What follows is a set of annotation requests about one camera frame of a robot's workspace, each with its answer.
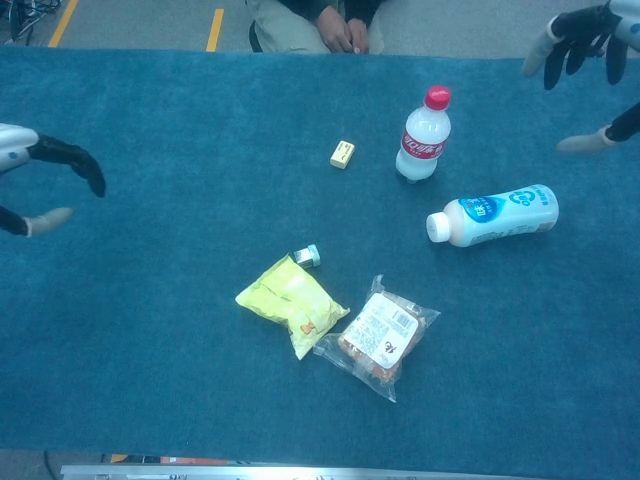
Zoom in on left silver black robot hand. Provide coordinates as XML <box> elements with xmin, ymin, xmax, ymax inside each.
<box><xmin>0</xmin><ymin>122</ymin><xmax>107</xmax><ymax>239</ymax></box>

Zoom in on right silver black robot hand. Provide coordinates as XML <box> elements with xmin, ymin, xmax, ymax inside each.
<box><xmin>521</xmin><ymin>0</ymin><xmax>640</xmax><ymax>154</ymax></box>

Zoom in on clear soda bottle red cap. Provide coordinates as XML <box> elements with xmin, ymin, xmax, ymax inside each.
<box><xmin>395</xmin><ymin>85</ymin><xmax>453</xmax><ymax>185</ymax></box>

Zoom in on white milk bottle blue label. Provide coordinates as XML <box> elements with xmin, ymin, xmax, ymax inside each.
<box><xmin>425</xmin><ymin>183</ymin><xmax>560</xmax><ymax>248</ymax></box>

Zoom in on small white green cube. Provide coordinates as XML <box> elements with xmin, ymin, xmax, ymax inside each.
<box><xmin>292</xmin><ymin>243</ymin><xmax>321</xmax><ymax>269</ymax></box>

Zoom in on yellow-green snack bag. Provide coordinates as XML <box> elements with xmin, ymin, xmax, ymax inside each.
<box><xmin>235</xmin><ymin>253</ymin><xmax>350</xmax><ymax>361</ymax></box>

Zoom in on clear packaged bread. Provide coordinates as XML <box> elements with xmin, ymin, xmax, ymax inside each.
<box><xmin>312</xmin><ymin>273</ymin><xmax>441</xmax><ymax>404</ymax></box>

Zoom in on blue table cloth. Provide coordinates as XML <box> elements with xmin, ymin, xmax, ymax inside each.
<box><xmin>0</xmin><ymin>45</ymin><xmax>640</xmax><ymax>474</ymax></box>

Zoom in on seated person beige trousers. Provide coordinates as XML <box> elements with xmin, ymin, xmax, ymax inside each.
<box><xmin>248</xmin><ymin>0</ymin><xmax>386</xmax><ymax>55</ymax></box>

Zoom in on small yellow eraser box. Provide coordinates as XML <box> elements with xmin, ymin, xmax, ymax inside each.
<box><xmin>329</xmin><ymin>140</ymin><xmax>357</xmax><ymax>169</ymax></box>

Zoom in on tangled cables and frame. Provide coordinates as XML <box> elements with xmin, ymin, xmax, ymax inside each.
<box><xmin>0</xmin><ymin>0</ymin><xmax>61</xmax><ymax>44</ymax></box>

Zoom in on aluminium rail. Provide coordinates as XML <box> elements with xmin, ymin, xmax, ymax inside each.
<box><xmin>59</xmin><ymin>463</ymin><xmax>546</xmax><ymax>480</ymax></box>

